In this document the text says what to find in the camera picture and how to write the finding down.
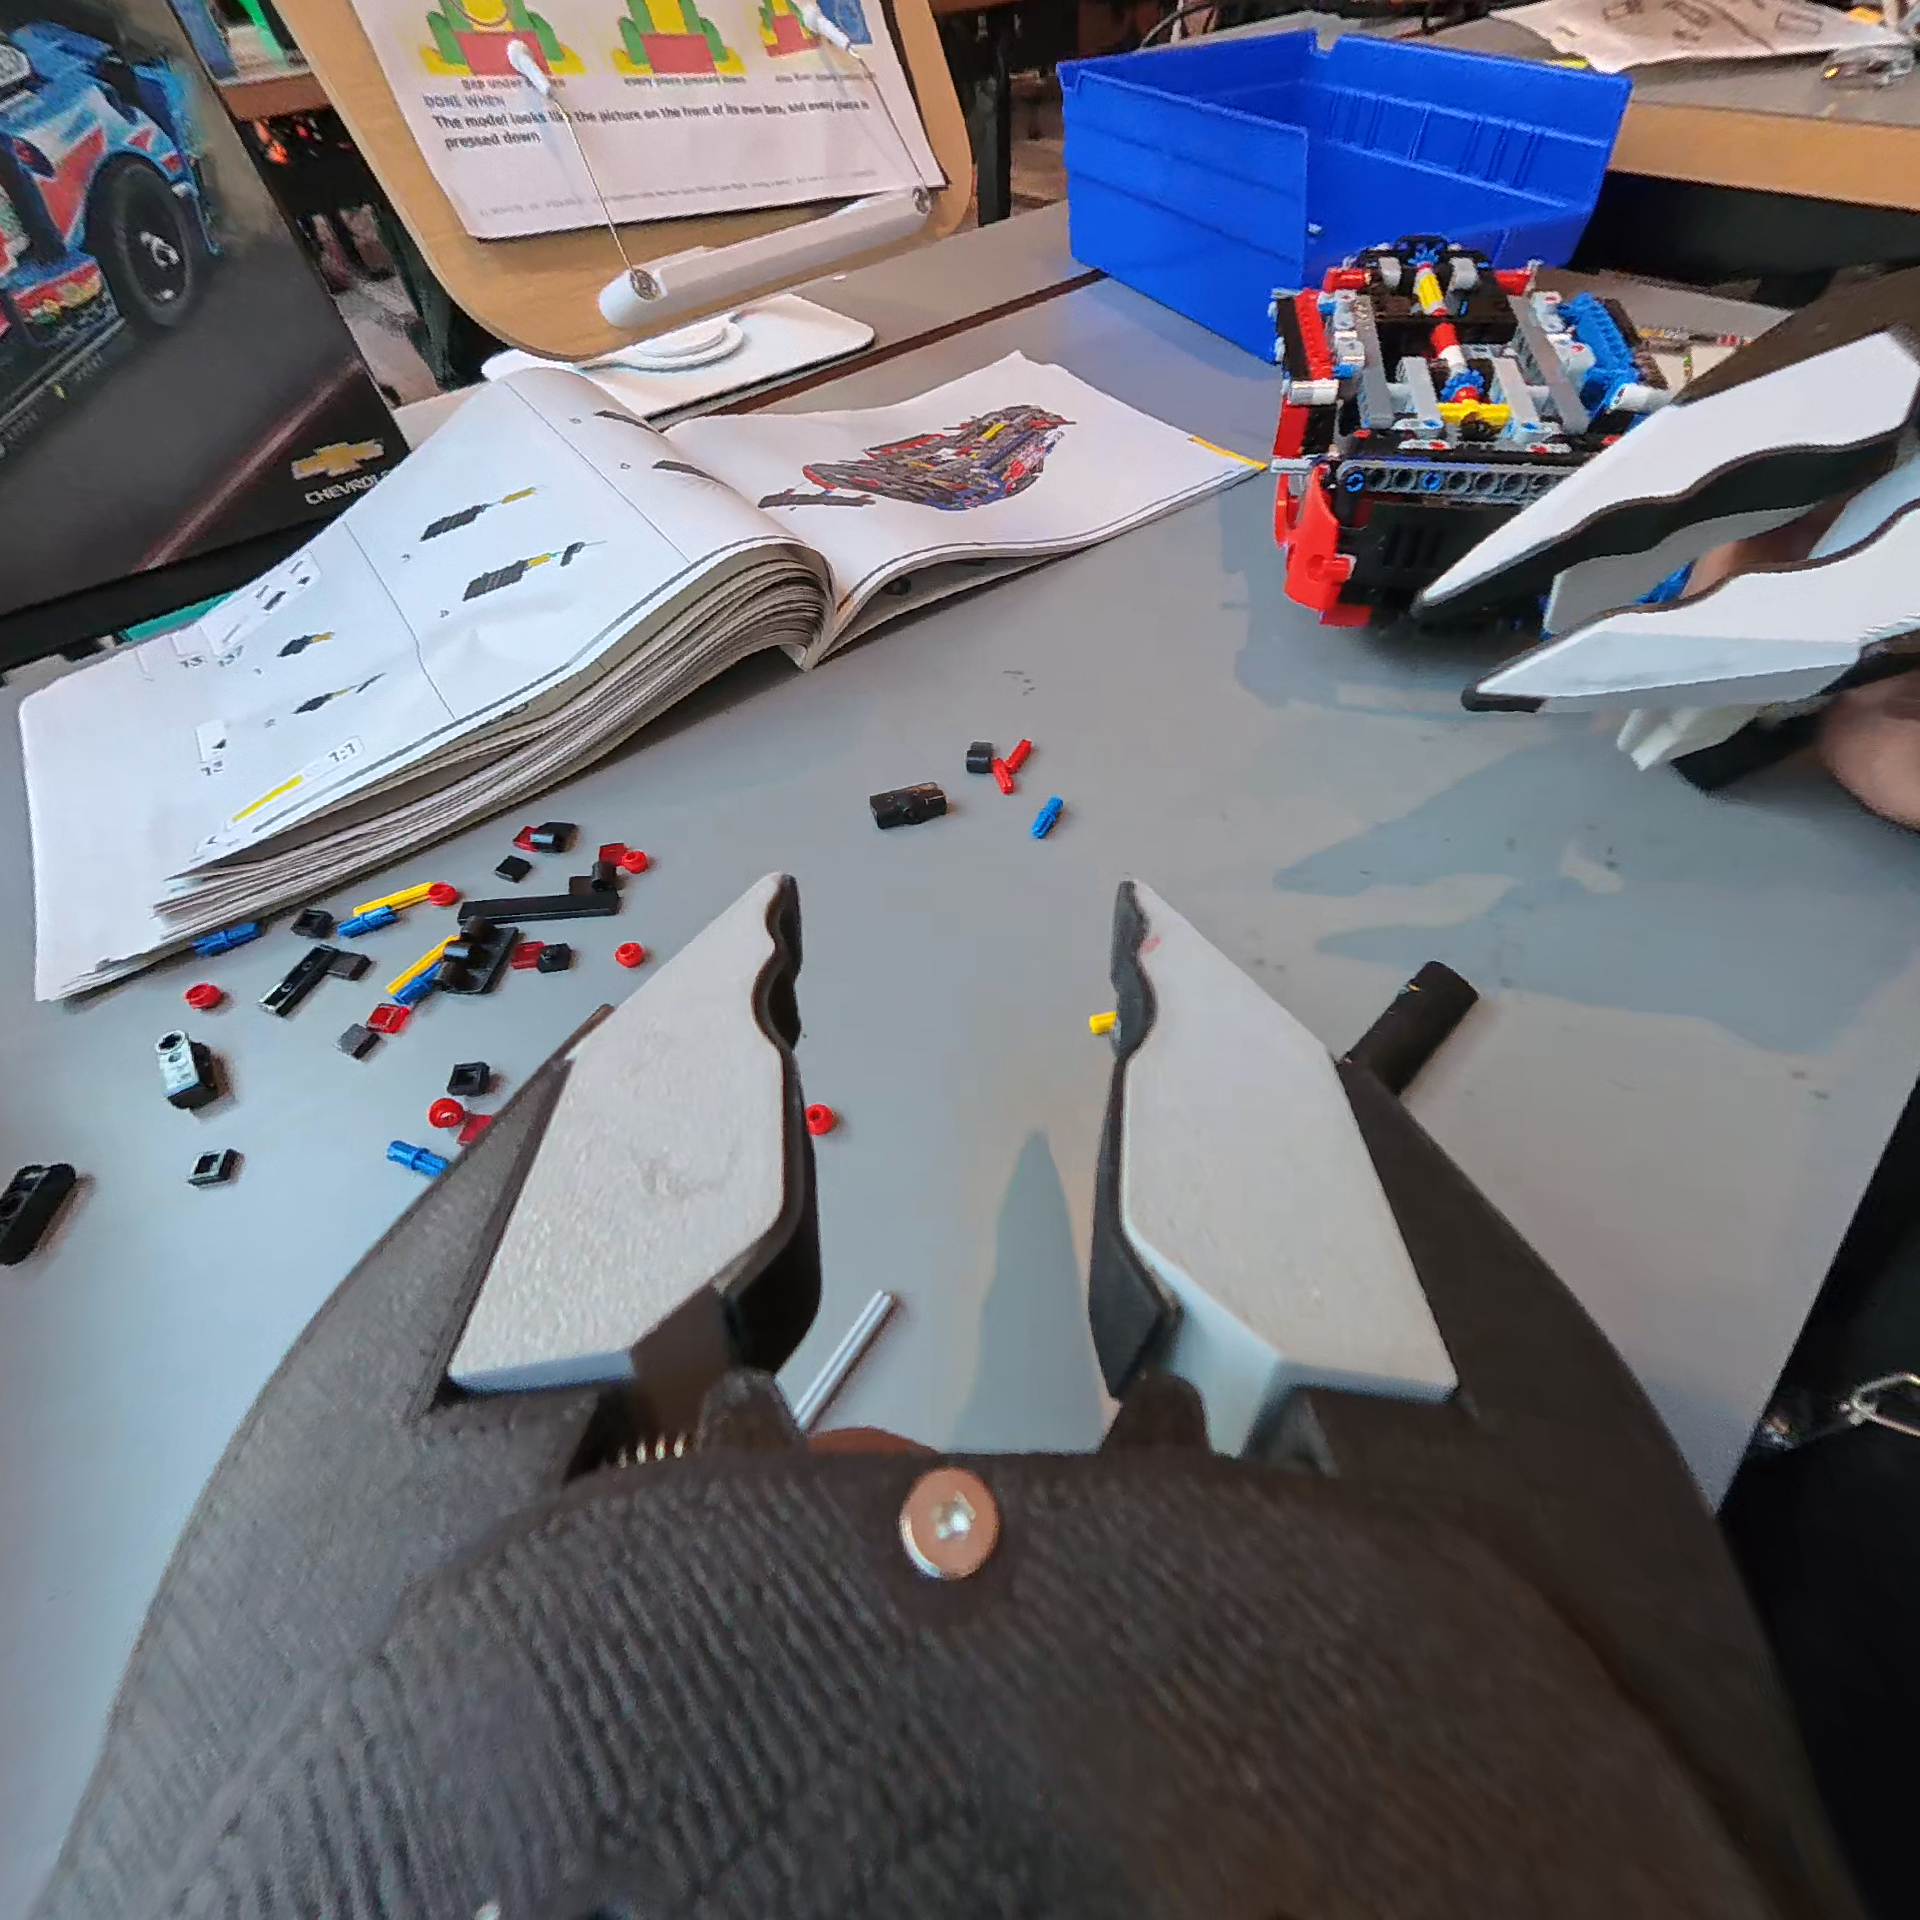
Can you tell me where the partly built toy car model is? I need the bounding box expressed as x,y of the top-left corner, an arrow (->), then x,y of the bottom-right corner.
1265,232 -> 1750,629

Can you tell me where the person's lap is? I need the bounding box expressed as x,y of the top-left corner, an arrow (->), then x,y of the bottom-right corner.
1715,1110 -> 1920,1920

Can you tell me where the person's right hand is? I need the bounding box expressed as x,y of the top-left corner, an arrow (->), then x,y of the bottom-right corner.
1818,655 -> 1920,831

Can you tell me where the pile of small toy bricks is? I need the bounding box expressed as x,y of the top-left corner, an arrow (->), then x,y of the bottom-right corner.
0,816 -> 841,1270

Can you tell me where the instruction booklet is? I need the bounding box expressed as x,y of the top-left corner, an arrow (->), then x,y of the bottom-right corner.
17,347 -> 1270,1004

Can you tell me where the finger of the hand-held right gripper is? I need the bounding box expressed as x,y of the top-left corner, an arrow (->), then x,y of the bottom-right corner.
1409,325 -> 1920,624
1462,506 -> 1920,720

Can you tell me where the printed instruction sheet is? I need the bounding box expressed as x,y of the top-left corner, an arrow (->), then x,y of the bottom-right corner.
347,0 -> 949,241

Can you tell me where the shiny sticker sheet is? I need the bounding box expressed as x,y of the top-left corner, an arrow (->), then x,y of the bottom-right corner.
1625,317 -> 1757,396

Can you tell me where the thin grey toy axle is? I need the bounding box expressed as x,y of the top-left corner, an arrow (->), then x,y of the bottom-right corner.
790,1290 -> 899,1434

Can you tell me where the wooden document stand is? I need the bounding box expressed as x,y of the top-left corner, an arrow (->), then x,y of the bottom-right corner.
270,0 -> 977,420

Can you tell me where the black toy car set box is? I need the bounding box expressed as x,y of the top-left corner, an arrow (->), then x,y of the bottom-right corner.
0,0 -> 410,618

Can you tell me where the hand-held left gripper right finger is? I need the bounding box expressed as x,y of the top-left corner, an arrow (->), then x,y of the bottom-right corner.
1085,879 -> 1459,1458

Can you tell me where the long black toy connector assembly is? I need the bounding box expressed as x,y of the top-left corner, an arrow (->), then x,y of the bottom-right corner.
1338,960 -> 1481,1100

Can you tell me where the white printed paper sheet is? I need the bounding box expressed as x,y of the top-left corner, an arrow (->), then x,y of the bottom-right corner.
1505,0 -> 1914,73

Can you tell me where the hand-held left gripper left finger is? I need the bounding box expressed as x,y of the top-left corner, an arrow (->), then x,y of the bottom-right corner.
444,872 -> 823,1440

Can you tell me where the blue plastic bin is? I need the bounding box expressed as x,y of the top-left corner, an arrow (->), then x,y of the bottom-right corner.
1056,25 -> 1633,361

